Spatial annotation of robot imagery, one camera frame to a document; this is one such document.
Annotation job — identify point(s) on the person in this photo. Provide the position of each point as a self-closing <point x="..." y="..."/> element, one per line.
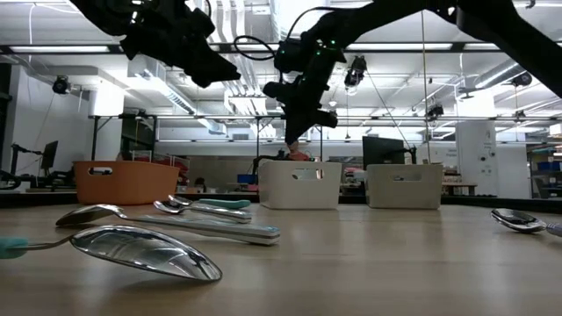
<point x="299" y="156"/>

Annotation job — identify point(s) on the LED light strip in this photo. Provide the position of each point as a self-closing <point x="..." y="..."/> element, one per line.
<point x="395" y="46"/>
<point x="57" y="49"/>
<point x="478" y="46"/>
<point x="263" y="47"/>

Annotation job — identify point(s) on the orange plastic bin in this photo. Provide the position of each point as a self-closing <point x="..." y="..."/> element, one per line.
<point x="125" y="184"/>

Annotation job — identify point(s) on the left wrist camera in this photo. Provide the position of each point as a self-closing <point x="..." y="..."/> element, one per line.
<point x="175" y="9"/>

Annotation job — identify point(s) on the white pillar with wall devices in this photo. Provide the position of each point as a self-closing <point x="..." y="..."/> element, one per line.
<point x="476" y="145"/>

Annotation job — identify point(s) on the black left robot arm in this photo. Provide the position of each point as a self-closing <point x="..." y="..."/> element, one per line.
<point x="101" y="13"/>

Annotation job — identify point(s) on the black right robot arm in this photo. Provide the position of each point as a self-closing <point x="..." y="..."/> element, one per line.
<point x="395" y="13"/>

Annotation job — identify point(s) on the white plastic bin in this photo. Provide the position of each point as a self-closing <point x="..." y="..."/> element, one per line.
<point x="281" y="193"/>

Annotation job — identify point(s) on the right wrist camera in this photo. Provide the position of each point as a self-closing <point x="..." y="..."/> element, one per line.
<point x="290" y="55"/>

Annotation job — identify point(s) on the black background robot arm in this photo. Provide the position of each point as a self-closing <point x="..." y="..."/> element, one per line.
<point x="268" y="158"/>

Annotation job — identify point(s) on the small black monitor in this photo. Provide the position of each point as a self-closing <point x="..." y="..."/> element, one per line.
<point x="49" y="153"/>

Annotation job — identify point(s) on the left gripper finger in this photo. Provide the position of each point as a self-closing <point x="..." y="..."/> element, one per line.
<point x="199" y="82"/>
<point x="213" y="66"/>

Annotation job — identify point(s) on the silver slanted ventilation duct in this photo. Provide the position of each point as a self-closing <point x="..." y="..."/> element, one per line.
<point x="496" y="74"/>

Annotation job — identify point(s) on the black computer monitor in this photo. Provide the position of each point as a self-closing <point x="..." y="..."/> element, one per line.
<point x="382" y="151"/>

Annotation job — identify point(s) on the grey plastic bin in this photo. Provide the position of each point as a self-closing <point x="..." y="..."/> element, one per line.
<point x="404" y="195"/>

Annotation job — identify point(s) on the plain white pillar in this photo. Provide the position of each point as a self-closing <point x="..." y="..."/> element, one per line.
<point x="105" y="103"/>

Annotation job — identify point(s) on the black ceiling camera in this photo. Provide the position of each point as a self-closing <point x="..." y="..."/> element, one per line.
<point x="434" y="110"/>
<point x="355" y="72"/>
<point x="61" y="85"/>
<point x="522" y="79"/>

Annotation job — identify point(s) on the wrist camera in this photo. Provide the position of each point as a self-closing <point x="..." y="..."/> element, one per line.
<point x="290" y="55"/>
<point x="175" y="9"/>

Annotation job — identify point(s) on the storage shelf with boxes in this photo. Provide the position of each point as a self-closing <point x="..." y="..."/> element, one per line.
<point x="546" y="167"/>

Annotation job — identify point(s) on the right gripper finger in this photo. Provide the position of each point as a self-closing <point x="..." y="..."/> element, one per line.
<point x="292" y="120"/>
<point x="305" y="118"/>

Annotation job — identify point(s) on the wooden desk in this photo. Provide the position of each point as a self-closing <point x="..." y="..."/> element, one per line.
<point x="458" y="186"/>

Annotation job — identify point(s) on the blue box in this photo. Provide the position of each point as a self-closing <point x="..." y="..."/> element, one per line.
<point x="247" y="179"/>

